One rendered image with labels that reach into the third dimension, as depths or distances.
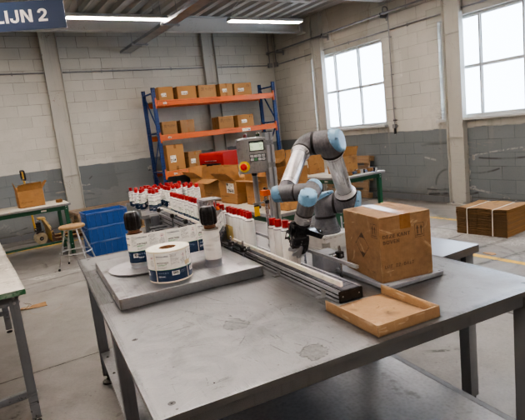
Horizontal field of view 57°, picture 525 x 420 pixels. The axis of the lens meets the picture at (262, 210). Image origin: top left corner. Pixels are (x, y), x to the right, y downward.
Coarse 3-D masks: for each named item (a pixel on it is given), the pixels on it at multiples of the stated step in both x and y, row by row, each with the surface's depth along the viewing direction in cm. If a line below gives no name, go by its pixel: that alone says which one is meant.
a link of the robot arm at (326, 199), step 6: (324, 192) 265; (330, 192) 266; (318, 198) 266; (324, 198) 265; (330, 198) 264; (318, 204) 266; (324, 204) 265; (330, 204) 264; (318, 210) 267; (324, 210) 266; (330, 210) 265; (318, 216) 268; (324, 216) 266
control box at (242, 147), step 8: (240, 144) 261; (264, 144) 259; (240, 152) 262; (248, 152) 261; (256, 152) 260; (264, 152) 260; (240, 160) 262; (248, 160) 262; (240, 168) 263; (248, 168) 262; (256, 168) 262; (264, 168) 261
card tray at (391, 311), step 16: (384, 288) 188; (352, 304) 182; (368, 304) 180; (384, 304) 179; (400, 304) 177; (416, 304) 173; (432, 304) 166; (352, 320) 165; (368, 320) 166; (384, 320) 165; (400, 320) 156; (416, 320) 159
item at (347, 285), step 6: (240, 246) 275; (252, 252) 258; (258, 252) 255; (270, 258) 241; (282, 264) 229; (294, 270) 217; (300, 270) 217; (318, 270) 213; (312, 276) 206; (330, 276) 204; (324, 282) 196; (330, 282) 195; (342, 282) 194; (348, 282) 193; (336, 288) 188; (342, 288) 187; (348, 288) 186
